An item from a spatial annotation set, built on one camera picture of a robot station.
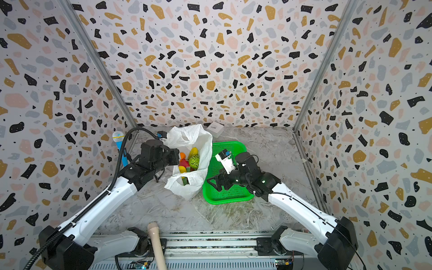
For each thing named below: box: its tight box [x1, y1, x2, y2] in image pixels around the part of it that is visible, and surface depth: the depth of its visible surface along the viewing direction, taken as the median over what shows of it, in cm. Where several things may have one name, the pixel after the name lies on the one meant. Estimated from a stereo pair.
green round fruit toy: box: [189, 155, 200, 171], surface depth 89 cm
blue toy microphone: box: [111, 131, 129, 168], surface depth 82 cm
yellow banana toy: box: [187, 146, 199, 160], surface depth 102 cm
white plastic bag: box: [164, 124, 214, 201], surface depth 75 cm
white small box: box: [206, 121, 225, 134], surface depth 121 cm
